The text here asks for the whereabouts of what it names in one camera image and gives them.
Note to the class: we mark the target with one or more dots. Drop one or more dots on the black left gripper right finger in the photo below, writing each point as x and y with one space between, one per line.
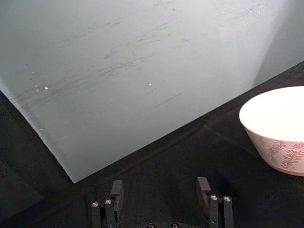
213 209

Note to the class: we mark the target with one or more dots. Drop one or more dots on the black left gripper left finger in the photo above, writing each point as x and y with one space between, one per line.
114 202

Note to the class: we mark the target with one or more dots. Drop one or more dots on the black table cloth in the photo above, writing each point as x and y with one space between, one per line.
180 166

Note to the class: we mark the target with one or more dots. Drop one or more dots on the white bowl with leaf print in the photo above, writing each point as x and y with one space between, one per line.
275 123

